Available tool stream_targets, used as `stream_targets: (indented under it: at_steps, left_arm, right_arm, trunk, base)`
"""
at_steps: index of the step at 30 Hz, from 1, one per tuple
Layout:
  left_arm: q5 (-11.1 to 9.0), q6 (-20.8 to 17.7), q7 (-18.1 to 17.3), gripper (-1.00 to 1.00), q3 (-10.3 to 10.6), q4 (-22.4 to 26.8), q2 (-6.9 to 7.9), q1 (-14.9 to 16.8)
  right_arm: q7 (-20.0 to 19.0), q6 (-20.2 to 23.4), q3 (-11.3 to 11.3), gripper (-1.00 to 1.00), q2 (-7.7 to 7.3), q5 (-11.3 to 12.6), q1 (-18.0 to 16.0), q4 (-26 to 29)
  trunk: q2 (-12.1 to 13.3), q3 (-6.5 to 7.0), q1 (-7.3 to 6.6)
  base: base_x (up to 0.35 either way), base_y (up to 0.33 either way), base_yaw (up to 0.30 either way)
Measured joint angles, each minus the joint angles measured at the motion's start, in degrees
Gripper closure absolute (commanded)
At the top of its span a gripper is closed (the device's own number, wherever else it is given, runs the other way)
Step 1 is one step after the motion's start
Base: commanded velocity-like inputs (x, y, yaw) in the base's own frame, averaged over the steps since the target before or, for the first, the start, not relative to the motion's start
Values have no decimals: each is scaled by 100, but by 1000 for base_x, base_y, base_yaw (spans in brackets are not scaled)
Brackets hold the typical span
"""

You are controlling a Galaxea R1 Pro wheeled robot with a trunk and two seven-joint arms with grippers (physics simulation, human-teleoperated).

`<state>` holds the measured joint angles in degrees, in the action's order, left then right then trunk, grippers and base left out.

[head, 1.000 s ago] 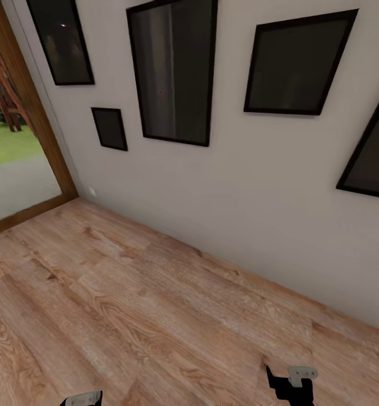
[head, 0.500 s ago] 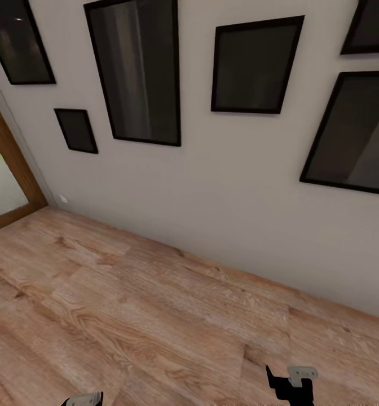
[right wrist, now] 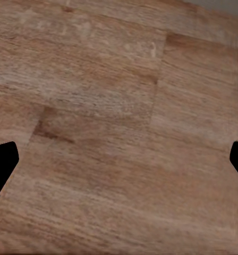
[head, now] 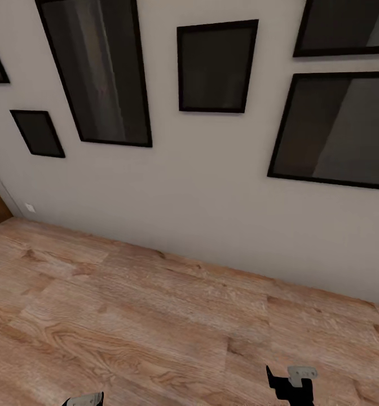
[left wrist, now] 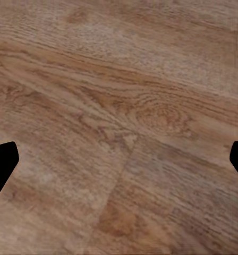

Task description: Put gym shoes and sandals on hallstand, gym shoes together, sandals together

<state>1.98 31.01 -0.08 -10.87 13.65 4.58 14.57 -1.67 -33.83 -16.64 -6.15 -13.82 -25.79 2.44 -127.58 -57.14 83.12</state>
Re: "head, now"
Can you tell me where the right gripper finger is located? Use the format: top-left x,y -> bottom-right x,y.
266,366 -> 275,389

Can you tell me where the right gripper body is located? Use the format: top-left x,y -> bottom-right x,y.
274,377 -> 314,406

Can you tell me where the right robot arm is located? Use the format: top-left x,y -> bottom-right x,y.
266,366 -> 319,406

